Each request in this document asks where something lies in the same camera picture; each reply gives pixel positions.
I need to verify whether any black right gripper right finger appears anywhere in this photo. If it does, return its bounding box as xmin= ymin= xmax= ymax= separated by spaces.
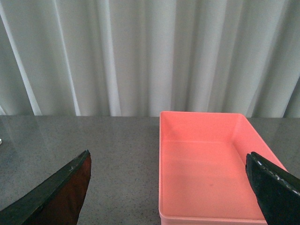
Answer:
xmin=245 ymin=152 xmax=300 ymax=225

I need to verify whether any pink plastic box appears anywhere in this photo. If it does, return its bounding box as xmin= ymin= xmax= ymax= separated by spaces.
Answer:
xmin=158 ymin=111 xmax=282 ymax=225

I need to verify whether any white pleated curtain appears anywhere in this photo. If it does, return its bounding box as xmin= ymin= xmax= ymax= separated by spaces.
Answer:
xmin=0 ymin=0 xmax=300 ymax=118

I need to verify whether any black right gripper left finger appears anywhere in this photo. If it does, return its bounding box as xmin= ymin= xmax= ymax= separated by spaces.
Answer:
xmin=0 ymin=150 xmax=91 ymax=225

